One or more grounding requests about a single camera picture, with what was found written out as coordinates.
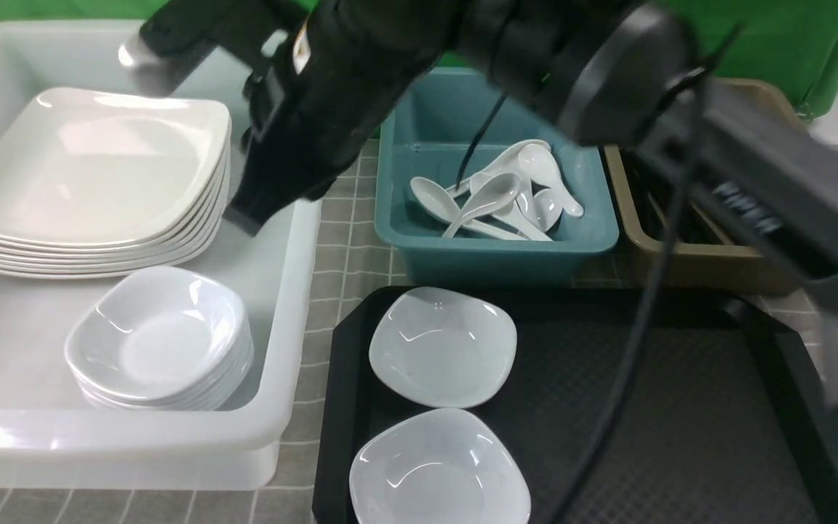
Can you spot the stack of white plates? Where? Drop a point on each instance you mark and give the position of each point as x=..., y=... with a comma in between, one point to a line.
x=186, y=241

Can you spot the stack of white bowls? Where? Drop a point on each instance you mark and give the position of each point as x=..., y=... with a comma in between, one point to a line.
x=162, y=339

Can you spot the green backdrop cloth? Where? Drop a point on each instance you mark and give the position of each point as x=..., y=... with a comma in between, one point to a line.
x=791, y=44

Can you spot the white bowl lower tray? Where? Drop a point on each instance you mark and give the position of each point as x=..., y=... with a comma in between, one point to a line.
x=442, y=466

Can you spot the white bowl tray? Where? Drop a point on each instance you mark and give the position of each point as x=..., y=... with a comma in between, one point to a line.
x=442, y=466
x=443, y=349

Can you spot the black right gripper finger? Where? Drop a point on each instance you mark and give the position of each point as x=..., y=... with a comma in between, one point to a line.
x=261, y=194

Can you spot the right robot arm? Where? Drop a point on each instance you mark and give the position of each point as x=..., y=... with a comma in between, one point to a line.
x=623, y=73

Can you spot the large white rice plate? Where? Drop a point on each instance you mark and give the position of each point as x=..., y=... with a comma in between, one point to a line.
x=80, y=168

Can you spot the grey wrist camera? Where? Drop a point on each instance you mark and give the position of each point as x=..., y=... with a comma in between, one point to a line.
x=175, y=40

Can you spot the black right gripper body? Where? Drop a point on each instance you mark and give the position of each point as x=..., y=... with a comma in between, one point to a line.
x=338, y=75

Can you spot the large white plastic tub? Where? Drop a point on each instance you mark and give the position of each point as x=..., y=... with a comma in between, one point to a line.
x=53, y=439

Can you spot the white spoon long top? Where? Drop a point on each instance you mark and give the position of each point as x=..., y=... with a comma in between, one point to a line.
x=506, y=161

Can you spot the white spoon small right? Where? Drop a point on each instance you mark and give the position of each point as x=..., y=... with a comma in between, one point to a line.
x=547, y=210

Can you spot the black serving tray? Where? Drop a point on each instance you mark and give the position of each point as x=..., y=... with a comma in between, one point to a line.
x=725, y=422

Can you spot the white bowl upper tray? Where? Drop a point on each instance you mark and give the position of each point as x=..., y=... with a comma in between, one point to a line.
x=443, y=349

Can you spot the brown plastic bin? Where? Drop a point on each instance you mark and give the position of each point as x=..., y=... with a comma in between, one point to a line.
x=738, y=269

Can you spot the teal plastic bin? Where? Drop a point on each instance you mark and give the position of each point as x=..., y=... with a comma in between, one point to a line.
x=427, y=136

